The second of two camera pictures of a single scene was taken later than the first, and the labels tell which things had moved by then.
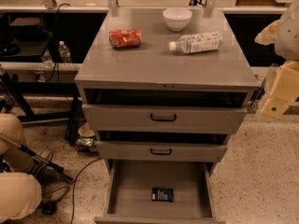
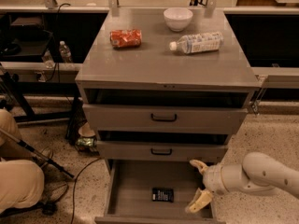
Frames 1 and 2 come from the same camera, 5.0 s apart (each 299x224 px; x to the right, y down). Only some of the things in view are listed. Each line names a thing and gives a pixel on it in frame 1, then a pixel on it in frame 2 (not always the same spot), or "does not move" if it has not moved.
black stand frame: [16, 92] does not move
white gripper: [288, 36] -> [212, 177]
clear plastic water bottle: [197, 42] does not move
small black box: [163, 194] does not move
